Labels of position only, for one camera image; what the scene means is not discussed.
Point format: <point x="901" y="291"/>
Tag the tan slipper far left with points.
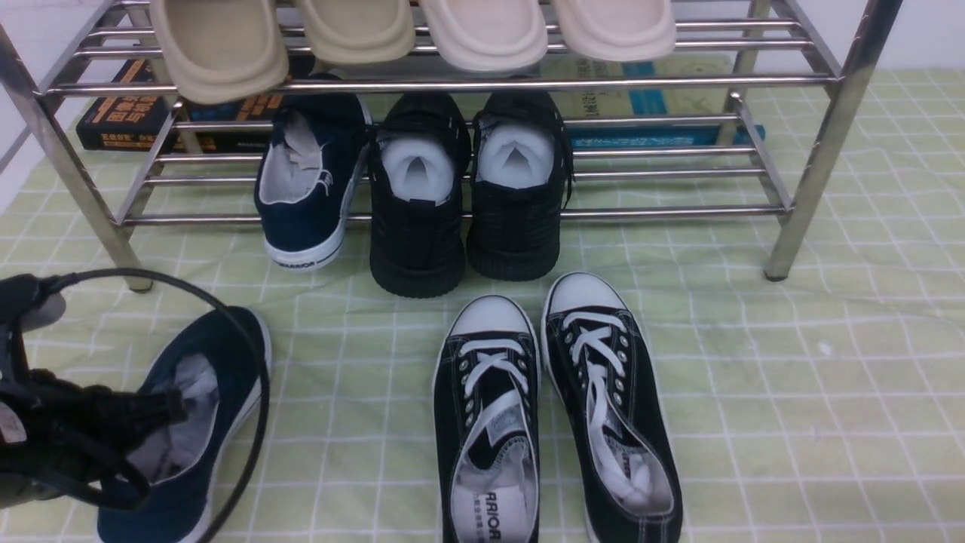
<point x="220" y="51"/>

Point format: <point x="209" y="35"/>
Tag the green checkered tablecloth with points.
<point x="824" y="408"/>

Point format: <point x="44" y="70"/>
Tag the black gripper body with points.
<point x="60" y="438"/>

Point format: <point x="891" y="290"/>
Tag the black sneaker on rack right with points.
<point x="523" y="175"/>

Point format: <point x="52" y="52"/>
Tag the blue beige book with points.
<point x="648" y="102"/>

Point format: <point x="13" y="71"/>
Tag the black sneaker on rack left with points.
<point x="419" y="155"/>

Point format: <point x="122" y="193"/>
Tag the cream slipper far right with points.
<point x="617" y="31"/>

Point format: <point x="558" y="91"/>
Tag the black sneaker on rack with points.
<point x="419" y="155"/>
<point x="523" y="175"/>

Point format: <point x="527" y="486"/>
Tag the black canvas laced shoe left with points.
<point x="485" y="391"/>

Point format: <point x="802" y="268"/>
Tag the silver metal shoe rack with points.
<point x="116" y="54"/>

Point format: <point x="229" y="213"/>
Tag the black orange book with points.
<point x="130" y="124"/>

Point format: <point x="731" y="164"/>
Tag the black canvas laced shoe right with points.
<point x="596" y="356"/>

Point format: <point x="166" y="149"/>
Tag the black canvas laced shoe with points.
<point x="485" y="391"/>
<point x="596" y="356"/>

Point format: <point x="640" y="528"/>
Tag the cream slipper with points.
<point x="487" y="36"/>
<point x="617" y="31"/>

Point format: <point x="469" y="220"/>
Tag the tan slipper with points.
<point x="220" y="51"/>
<point x="358" y="32"/>

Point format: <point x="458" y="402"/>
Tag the navy slip-on shoe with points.
<point x="211" y="363"/>
<point x="308" y="176"/>

